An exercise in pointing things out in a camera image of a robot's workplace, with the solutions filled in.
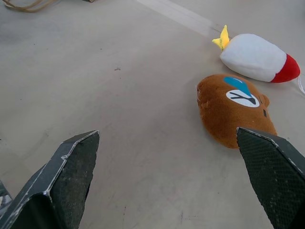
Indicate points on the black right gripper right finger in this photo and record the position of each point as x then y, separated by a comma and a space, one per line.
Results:
274, 176

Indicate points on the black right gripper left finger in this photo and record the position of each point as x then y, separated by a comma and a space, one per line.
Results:
59, 181

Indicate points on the brown plush toy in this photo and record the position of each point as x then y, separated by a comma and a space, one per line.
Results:
221, 112

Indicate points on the white red rocket plush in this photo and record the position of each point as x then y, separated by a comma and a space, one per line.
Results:
255, 59

